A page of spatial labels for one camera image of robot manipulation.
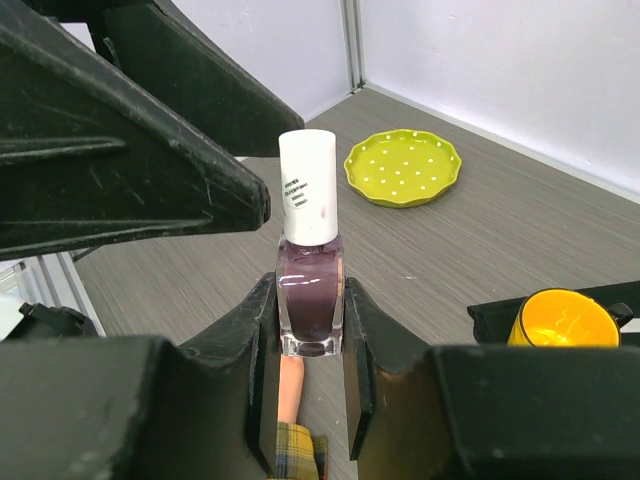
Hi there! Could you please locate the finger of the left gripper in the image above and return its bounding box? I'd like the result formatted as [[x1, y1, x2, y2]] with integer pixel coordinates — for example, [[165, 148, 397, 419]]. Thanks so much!
[[84, 1, 305, 157], [1, 9, 271, 260]]

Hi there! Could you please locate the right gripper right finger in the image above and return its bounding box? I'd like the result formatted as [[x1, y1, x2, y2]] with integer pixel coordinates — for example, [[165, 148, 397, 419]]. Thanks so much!
[[343, 278, 639, 479]]

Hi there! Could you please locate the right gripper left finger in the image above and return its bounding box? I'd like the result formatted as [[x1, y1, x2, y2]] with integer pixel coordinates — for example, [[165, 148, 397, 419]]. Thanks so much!
[[1, 274, 278, 479]]

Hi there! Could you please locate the white nail polish cap brush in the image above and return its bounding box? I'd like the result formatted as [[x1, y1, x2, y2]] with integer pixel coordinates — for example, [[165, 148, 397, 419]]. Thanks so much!
[[279, 129, 338, 246]]

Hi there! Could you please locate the purple nail polish bottle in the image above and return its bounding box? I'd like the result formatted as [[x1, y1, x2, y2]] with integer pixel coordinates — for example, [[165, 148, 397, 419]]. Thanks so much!
[[276, 237, 345, 358]]

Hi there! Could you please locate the yellow plaid sleeve forearm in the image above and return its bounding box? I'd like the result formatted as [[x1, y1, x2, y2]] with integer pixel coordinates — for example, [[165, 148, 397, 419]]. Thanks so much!
[[269, 422, 329, 480]]

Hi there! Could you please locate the mannequin hand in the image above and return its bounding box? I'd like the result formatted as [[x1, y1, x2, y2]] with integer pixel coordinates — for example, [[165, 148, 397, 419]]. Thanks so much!
[[277, 356, 305, 424]]

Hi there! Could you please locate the black placemat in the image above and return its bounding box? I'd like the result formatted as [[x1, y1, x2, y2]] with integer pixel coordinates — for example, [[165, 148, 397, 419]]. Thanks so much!
[[467, 281, 639, 347]]

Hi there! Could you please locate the yellow cup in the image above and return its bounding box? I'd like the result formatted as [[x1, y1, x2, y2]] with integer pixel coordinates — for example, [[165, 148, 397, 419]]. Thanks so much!
[[507, 288, 621, 348]]

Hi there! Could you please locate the green dotted plate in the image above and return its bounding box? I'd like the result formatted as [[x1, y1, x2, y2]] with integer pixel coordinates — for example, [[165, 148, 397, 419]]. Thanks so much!
[[344, 129, 462, 208]]

